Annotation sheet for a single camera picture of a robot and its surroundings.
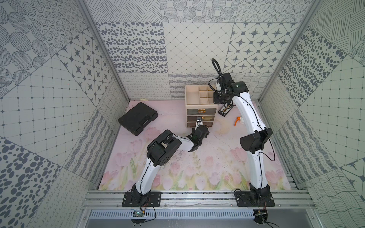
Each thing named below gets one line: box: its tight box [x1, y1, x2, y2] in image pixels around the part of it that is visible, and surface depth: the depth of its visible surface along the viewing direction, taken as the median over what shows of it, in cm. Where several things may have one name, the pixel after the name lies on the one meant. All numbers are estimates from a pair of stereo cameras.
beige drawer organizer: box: [184, 85, 219, 128], surface depth 90 cm
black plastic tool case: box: [118, 102, 159, 136], surface depth 106 cm
